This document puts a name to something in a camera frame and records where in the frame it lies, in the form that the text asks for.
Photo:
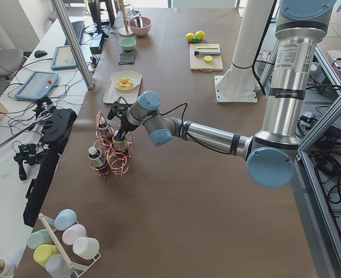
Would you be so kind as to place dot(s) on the black keyboard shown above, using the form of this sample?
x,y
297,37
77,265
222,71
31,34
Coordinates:
x,y
78,28

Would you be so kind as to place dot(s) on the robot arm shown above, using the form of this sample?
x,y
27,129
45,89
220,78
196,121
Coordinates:
x,y
269,153

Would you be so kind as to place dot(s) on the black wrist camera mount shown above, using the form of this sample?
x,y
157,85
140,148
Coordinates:
x,y
117,110

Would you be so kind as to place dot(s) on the blue teach pendant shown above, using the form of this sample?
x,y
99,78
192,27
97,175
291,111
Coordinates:
x,y
63,59
37,86

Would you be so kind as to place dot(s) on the grey folded cloth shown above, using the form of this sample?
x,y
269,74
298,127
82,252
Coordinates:
x,y
126,58

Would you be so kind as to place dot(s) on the pink ice bowl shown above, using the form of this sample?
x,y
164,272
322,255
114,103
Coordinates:
x,y
145,29

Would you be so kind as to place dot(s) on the round wooden stand base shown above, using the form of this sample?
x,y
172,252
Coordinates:
x,y
125,32

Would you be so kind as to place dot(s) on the mint green bowl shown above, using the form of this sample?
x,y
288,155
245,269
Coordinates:
x,y
128,43

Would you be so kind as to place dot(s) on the wooden cutting board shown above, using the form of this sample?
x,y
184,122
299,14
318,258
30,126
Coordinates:
x,y
197,62

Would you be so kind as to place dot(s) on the yellow cup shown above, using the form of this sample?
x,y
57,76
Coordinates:
x,y
43,252

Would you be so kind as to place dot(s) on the braided ring donut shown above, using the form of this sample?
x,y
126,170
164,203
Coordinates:
x,y
125,84

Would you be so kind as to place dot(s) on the blue teach pendant far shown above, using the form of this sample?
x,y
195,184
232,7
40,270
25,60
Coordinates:
x,y
63,59

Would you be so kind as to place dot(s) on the cream rectangular serving tray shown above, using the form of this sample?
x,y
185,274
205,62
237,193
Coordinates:
x,y
112,94

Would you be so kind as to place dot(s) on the grey blue cup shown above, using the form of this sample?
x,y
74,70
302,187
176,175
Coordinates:
x,y
57,267

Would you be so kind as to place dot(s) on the yellow lemon lower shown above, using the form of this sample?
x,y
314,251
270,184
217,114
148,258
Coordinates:
x,y
190,36

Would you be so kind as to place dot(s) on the copper wire bottle rack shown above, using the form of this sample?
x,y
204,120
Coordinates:
x,y
117,162

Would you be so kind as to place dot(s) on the steel muddler black tip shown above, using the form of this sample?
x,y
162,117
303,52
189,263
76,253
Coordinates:
x,y
206,53

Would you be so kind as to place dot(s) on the green cup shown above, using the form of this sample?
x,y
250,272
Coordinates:
x,y
38,238

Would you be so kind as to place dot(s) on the green lime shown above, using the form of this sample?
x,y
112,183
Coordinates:
x,y
196,40

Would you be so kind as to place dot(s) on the blue teach pendant near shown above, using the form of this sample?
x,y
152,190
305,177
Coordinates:
x,y
37,86

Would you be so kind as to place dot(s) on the yellow lemon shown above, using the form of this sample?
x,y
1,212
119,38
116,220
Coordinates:
x,y
190,36
200,34

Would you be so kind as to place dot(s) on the light blue cup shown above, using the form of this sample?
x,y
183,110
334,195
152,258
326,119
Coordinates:
x,y
65,219

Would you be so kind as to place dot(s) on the tea bottle front rack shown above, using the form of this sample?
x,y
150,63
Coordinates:
x,y
98,160

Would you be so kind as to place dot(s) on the tea bottle white cap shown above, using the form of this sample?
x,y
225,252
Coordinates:
x,y
121,146

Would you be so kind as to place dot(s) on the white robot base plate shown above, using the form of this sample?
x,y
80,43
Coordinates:
x,y
235,90

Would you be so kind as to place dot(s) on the yellow lemon upper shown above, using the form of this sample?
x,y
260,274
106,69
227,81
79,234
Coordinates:
x,y
200,34

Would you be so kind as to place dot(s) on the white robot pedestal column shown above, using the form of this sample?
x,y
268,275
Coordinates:
x,y
257,15

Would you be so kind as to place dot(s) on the round cream plate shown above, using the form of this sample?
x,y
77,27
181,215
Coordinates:
x,y
133,75

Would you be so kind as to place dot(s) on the black computer mouse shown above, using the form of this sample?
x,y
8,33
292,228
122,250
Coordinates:
x,y
40,53

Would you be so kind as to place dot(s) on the aluminium frame post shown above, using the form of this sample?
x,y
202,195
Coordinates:
x,y
61,13

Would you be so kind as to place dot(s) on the half lemon slice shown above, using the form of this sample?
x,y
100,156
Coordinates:
x,y
208,59

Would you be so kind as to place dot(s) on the pink cup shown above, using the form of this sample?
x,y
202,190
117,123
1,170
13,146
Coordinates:
x,y
71,234

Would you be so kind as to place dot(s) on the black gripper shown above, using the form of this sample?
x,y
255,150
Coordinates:
x,y
124,126

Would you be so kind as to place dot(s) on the tea bottle back left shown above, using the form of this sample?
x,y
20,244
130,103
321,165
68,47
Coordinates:
x,y
105,129

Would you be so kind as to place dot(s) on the white wire cup rack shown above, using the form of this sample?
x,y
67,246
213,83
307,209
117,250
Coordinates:
x,y
78,265

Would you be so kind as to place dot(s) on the white cup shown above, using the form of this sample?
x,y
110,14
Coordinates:
x,y
86,247

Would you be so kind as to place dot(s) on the yellow plastic knife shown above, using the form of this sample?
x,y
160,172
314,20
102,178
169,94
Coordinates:
x,y
207,47

